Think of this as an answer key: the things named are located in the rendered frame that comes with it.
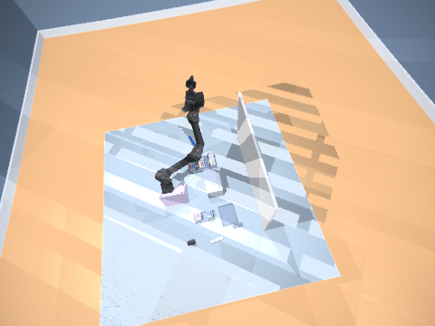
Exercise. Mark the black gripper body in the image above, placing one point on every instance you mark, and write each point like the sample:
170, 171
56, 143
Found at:
190, 101

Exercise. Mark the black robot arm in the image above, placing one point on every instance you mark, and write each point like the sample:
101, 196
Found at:
163, 175

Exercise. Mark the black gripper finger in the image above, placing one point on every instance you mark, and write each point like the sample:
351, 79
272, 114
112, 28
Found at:
191, 81
190, 94

